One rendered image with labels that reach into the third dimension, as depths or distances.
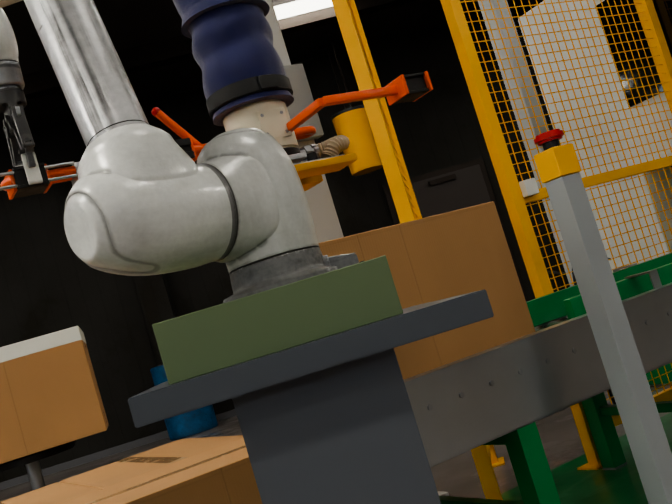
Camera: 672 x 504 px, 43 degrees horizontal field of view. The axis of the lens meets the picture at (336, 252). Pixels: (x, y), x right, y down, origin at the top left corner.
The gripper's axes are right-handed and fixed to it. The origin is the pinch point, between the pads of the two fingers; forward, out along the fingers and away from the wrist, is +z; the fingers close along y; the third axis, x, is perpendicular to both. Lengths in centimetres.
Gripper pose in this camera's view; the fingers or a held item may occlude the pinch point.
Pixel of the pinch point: (29, 177)
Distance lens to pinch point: 204.3
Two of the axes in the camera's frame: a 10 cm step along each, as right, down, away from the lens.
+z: 2.9, 9.5, -0.7
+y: -4.6, 2.1, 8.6
